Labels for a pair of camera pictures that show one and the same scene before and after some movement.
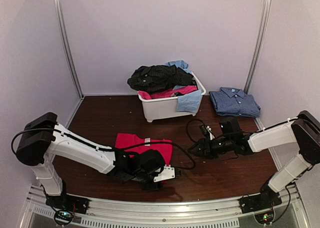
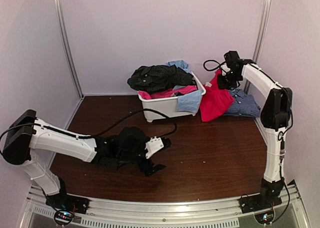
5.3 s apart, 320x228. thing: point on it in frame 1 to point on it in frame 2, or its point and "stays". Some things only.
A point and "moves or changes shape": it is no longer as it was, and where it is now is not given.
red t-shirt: [125, 139] moves or changes shape
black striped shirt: [154, 78] stays
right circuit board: [265, 217] stays
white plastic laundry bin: [165, 108] stays
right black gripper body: [212, 151] to [230, 82]
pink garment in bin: [147, 95] stays
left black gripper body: [140, 177] to [127, 157]
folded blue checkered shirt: [230, 102] stays
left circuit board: [63, 217] stays
